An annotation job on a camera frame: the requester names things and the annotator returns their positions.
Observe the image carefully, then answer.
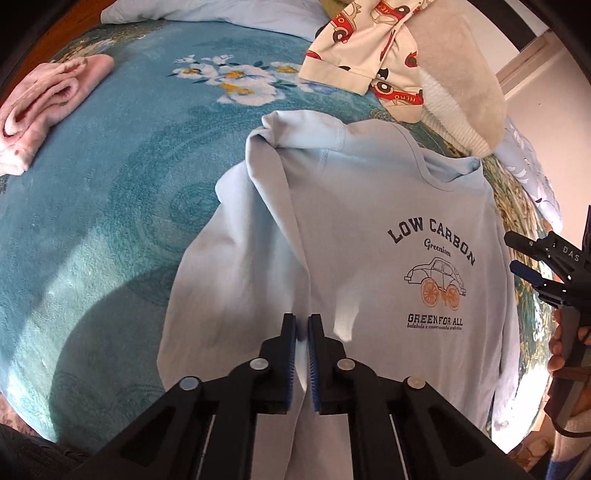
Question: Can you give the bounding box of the light blue sweatshirt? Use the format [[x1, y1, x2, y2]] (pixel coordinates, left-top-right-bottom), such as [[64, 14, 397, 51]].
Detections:
[[157, 111, 519, 479]]

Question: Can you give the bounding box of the person's right hand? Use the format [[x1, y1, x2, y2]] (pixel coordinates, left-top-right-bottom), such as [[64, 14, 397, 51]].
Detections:
[[547, 307, 590, 377]]

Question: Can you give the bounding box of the beige fuzzy sweater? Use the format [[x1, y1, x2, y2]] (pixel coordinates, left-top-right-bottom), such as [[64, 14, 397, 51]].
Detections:
[[407, 1, 507, 157]]

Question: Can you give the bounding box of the teal floral bed blanket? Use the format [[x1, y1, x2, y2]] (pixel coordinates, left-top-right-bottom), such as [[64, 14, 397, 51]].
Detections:
[[0, 20, 560, 455]]

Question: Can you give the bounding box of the cream car print garment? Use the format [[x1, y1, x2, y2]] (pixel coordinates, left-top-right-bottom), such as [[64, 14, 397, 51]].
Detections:
[[298, 1, 431, 123]]

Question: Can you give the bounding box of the pink folded towel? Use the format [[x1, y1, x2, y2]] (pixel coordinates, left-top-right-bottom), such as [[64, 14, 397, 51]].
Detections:
[[1, 54, 114, 176]]

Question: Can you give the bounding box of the orange wooden headboard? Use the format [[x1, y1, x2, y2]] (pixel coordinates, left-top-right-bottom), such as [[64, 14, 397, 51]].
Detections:
[[10, 1, 113, 78]]

